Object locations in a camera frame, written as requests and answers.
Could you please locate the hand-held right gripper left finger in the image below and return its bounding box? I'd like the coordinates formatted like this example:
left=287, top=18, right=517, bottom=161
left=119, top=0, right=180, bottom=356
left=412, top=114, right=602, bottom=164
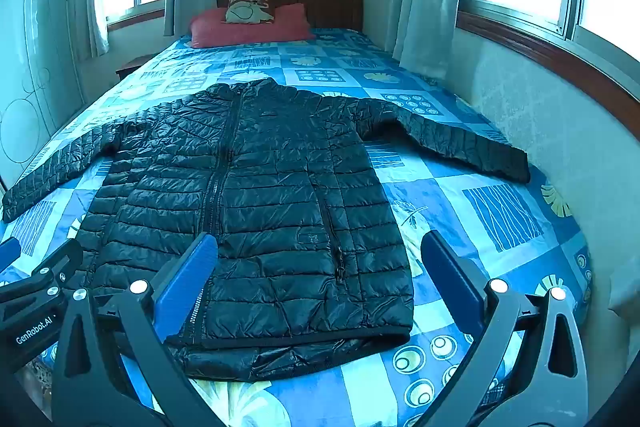
left=50, top=232, right=227, bottom=427

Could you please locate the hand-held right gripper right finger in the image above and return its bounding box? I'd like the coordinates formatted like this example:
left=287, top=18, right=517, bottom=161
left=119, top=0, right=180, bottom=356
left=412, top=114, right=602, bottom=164
left=421, top=229, right=591, bottom=427

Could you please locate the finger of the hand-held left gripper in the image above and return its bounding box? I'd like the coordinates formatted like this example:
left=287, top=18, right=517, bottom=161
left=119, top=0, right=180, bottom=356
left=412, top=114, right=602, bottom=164
left=0, top=237, right=22, bottom=266
left=20, top=238, right=84, bottom=291

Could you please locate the black puffer jacket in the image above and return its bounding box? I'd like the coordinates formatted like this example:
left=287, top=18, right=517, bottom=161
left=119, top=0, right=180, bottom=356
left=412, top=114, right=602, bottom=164
left=2, top=77, right=531, bottom=383

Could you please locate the wardrobe with circle pattern doors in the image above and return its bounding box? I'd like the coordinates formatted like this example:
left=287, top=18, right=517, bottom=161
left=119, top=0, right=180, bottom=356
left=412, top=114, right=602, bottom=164
left=0, top=0, right=87, bottom=190

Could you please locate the dark wooden nightstand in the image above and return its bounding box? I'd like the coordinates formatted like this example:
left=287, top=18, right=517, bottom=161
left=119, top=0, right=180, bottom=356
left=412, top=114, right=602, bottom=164
left=116, top=54, right=162, bottom=80

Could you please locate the bed with blue patterned sheet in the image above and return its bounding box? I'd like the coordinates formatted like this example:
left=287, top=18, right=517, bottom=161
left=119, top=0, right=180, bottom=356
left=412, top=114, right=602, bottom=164
left=0, top=27, right=593, bottom=427

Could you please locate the red pillow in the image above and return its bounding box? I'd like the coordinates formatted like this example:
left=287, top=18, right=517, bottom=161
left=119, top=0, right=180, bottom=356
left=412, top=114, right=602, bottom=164
left=189, top=3, right=317, bottom=49

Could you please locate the cream printed cushion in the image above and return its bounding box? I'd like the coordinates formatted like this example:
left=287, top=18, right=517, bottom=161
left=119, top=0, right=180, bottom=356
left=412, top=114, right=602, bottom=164
left=223, top=0, right=276, bottom=25

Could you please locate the brown wooden headboard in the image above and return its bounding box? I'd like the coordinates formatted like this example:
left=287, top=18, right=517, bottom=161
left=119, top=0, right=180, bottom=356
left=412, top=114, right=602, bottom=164
left=216, top=0, right=363, bottom=32

